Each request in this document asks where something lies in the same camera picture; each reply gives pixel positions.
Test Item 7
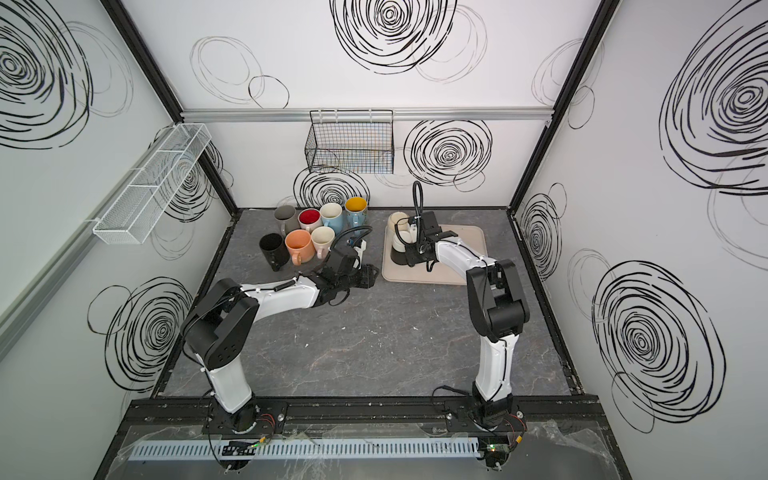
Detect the pink mug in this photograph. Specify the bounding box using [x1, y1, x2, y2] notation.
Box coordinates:
[311, 226, 336, 260]

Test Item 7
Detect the beige plastic tray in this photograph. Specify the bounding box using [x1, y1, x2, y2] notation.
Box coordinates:
[382, 225, 495, 286]

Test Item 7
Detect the cream peach mug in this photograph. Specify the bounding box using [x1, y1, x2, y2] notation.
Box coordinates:
[285, 229, 316, 266]

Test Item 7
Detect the light blue mug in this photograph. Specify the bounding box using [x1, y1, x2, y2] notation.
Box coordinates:
[320, 202, 344, 235]

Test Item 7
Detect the white red mug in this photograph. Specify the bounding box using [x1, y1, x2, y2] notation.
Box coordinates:
[298, 208, 323, 233]

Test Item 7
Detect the blue butterfly mug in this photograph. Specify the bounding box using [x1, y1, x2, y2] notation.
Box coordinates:
[344, 196, 368, 229]

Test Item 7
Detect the grey mug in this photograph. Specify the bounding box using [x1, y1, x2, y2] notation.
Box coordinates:
[274, 204, 301, 238]

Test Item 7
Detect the white black mug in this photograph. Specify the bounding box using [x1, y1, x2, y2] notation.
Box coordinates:
[390, 249, 408, 266]

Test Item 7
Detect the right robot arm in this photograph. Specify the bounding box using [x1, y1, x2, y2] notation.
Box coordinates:
[394, 211, 530, 429]

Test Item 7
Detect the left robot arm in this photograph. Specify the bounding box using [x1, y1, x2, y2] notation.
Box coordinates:
[181, 246, 380, 434]

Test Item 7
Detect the cream speckled mug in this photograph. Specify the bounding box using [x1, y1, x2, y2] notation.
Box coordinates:
[388, 212, 413, 253]

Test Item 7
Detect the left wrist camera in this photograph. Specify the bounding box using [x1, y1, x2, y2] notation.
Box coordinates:
[354, 240, 367, 261]

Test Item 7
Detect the black wire basket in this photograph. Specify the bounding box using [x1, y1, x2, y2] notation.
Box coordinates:
[304, 109, 395, 174]

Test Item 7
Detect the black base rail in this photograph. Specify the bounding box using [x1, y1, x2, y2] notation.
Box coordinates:
[122, 395, 604, 431]

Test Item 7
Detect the white slotted cable duct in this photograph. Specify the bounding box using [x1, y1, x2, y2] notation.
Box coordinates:
[128, 437, 481, 461]

